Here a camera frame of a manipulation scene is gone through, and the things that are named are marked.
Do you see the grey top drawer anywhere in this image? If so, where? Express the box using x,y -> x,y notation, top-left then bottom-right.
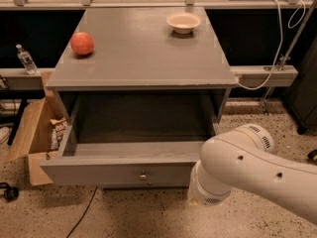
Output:
41,94 -> 217,188

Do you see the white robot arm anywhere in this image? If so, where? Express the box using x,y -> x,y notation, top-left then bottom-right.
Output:
188,124 -> 317,224

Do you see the grey drawer cabinet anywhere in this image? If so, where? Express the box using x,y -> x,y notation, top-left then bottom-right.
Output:
46,6 -> 239,190

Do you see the beige bowl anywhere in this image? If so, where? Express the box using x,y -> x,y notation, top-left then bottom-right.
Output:
166,12 -> 201,34

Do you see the snack bag in box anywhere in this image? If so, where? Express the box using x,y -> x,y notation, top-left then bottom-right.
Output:
51,118 -> 67,151

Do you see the orange red ball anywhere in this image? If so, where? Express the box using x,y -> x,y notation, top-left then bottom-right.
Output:
70,32 -> 94,56

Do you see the open cardboard box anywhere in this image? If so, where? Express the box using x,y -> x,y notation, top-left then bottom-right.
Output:
5,72 -> 63,186

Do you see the metal stand pole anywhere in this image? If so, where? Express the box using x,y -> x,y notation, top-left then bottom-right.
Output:
260,0 -> 317,116

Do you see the clear plastic water bottle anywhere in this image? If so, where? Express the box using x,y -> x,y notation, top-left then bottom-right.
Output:
16,44 -> 38,75

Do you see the black caster wheel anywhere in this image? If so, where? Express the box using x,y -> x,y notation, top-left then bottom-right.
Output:
0,182 -> 19,201

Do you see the black floor cable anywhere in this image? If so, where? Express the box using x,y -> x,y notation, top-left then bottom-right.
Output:
64,186 -> 99,238

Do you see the white cable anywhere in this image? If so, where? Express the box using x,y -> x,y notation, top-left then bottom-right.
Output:
236,0 -> 308,91

